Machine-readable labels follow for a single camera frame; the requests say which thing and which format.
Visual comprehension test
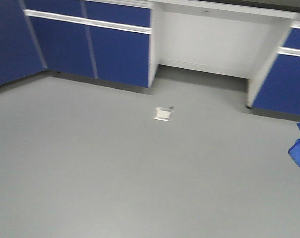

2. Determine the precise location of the blue lab cabinet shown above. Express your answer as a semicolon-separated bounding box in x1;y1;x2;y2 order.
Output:
246;20;300;115
21;0;158;88

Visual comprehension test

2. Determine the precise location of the blue side cabinet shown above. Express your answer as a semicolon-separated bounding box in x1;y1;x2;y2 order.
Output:
0;0;45;85

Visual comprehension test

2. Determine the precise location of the blue lab cabinet right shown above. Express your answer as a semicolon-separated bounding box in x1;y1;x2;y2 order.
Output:
246;20;300;115

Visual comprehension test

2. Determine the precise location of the white floor outlet plate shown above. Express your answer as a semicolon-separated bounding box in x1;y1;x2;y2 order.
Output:
154;107;174;121

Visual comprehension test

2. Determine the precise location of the blue lab cabinet left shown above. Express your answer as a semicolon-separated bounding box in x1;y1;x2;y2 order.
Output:
21;0;158;88

